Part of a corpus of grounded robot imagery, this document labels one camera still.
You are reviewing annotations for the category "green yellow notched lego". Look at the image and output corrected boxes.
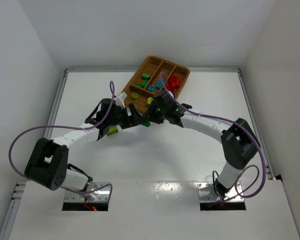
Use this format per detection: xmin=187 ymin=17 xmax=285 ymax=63
xmin=143 ymin=121 xmax=151 ymax=127

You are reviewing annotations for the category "cyan lime lego stack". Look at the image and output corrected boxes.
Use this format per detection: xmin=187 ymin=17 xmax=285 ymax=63
xmin=106 ymin=126 xmax=119 ymax=136

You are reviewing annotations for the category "lime piece of notched lego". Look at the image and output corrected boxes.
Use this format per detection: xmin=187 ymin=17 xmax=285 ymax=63
xmin=146 ymin=97 xmax=153 ymax=107

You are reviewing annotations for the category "long cyan lego brick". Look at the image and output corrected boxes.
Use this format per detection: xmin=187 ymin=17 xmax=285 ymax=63
xmin=155 ymin=78 xmax=165 ymax=90

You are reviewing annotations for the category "small cyan lego cube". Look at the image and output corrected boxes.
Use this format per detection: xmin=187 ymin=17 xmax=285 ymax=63
xmin=147 ymin=85 xmax=155 ymax=92

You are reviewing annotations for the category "lime piece of split lego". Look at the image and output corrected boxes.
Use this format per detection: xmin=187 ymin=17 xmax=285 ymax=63
xmin=130 ymin=92 xmax=139 ymax=100

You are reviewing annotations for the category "small red lego brick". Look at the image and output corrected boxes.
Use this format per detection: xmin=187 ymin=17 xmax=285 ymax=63
xmin=168 ymin=75 xmax=181 ymax=88

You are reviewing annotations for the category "dark green split lego piece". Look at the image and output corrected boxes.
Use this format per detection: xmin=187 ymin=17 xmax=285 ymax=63
xmin=135 ymin=84 xmax=145 ymax=88

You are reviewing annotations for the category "dark green lego brick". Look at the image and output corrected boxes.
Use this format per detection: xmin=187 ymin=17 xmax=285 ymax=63
xmin=141 ymin=79 xmax=150 ymax=88

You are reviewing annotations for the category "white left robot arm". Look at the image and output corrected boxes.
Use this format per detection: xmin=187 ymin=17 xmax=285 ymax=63
xmin=24 ymin=94 xmax=146 ymax=193

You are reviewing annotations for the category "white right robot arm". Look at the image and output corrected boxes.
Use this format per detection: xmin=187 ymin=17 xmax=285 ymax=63
xmin=143 ymin=90 xmax=260 ymax=197

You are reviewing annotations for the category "brown wicker divided tray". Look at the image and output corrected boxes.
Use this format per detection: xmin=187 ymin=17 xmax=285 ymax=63
xmin=122 ymin=56 xmax=190 ymax=114

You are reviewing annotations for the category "green lego in tray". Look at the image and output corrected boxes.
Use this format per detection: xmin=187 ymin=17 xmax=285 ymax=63
xmin=141 ymin=73 xmax=151 ymax=80

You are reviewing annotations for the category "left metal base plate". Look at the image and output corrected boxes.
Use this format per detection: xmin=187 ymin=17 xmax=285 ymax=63
xmin=64 ymin=182 xmax=112 ymax=204

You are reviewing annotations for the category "metal base plate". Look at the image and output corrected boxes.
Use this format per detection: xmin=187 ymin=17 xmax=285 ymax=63
xmin=197 ymin=182 xmax=245 ymax=203
xmin=64 ymin=182 xmax=112 ymax=204

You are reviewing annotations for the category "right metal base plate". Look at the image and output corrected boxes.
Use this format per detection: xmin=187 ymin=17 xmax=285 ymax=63
xmin=197 ymin=182 xmax=245 ymax=203

